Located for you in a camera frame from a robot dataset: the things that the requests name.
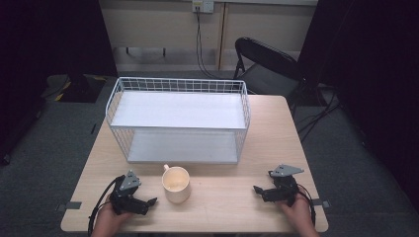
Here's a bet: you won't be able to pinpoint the person's right hand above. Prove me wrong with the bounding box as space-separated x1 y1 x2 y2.
278 193 315 230

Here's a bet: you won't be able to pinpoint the black wall cable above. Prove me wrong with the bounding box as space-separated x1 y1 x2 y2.
195 10 228 81

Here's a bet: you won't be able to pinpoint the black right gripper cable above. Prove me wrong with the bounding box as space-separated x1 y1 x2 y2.
295 183 317 228

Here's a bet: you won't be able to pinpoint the cream cup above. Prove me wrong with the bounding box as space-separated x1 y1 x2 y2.
161 164 192 204

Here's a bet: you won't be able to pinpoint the white wall socket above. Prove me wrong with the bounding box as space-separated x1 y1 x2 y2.
192 0 215 15

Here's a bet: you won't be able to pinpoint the grey tape strip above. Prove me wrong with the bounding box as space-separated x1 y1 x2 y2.
310 198 332 209
54 200 83 212

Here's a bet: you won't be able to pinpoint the black folding chair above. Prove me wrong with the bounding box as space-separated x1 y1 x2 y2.
232 37 309 102

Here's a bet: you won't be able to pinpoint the black floor cables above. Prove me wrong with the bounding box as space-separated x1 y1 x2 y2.
294 86 345 143

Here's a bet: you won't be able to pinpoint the stand base with yellow tape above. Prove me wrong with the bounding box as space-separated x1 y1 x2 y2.
41 73 109 104

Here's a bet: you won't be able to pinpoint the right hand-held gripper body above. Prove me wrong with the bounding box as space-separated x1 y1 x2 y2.
267 164 305 208

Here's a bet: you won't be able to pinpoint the person's left hand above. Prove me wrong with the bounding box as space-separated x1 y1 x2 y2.
93 196 134 233

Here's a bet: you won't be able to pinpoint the black curtain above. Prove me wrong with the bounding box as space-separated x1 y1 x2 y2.
296 0 419 213
0 0 119 166

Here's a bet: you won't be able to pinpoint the white wire shelf rack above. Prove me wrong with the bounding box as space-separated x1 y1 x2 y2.
105 76 252 165

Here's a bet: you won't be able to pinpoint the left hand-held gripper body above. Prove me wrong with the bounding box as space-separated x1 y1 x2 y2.
109 169 149 216

